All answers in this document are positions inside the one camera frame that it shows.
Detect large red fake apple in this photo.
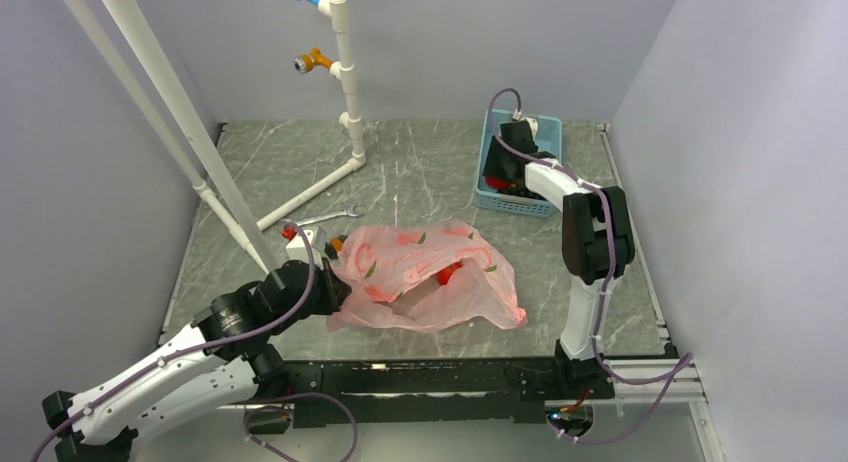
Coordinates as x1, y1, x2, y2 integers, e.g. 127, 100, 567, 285
483, 172, 514, 191

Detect red fake peach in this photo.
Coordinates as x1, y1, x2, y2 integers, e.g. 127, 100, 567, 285
436, 262, 463, 286

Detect pink plastic bag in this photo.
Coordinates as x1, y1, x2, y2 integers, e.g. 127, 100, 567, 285
326, 219, 527, 333

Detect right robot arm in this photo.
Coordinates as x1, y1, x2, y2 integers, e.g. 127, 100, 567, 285
483, 120, 635, 397

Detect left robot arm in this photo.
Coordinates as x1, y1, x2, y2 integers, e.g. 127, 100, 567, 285
42, 259, 351, 461

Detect light blue plastic basket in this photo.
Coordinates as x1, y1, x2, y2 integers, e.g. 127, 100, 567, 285
474, 109, 563, 218

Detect black orange hex key set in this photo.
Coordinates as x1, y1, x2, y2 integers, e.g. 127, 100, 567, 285
324, 234, 348, 260

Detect silver open-end wrench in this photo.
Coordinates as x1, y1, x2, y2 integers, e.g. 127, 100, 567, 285
281, 204, 365, 228

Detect white diagonal support pole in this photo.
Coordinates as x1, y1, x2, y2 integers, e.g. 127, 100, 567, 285
62, 0, 279, 273

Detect orange hook on pipe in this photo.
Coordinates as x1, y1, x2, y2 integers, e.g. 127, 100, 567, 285
293, 47, 334, 74

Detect white PVC pipe stand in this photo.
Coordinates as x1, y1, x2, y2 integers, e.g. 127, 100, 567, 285
254, 0, 368, 233

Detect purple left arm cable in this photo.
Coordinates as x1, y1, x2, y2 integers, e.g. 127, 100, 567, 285
29, 225, 318, 462

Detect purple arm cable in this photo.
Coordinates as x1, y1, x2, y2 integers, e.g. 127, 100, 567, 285
29, 225, 318, 462
486, 87, 694, 386

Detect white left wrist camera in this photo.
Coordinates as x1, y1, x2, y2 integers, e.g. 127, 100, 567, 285
281, 226, 327, 268

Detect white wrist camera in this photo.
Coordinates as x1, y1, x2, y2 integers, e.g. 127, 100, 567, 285
281, 226, 327, 268
513, 116, 539, 140

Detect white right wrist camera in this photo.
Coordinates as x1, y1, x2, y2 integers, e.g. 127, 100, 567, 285
513, 116, 539, 140

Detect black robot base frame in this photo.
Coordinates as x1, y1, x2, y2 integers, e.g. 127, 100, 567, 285
247, 350, 615, 428

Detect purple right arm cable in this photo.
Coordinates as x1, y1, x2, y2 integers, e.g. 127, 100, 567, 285
486, 87, 694, 386

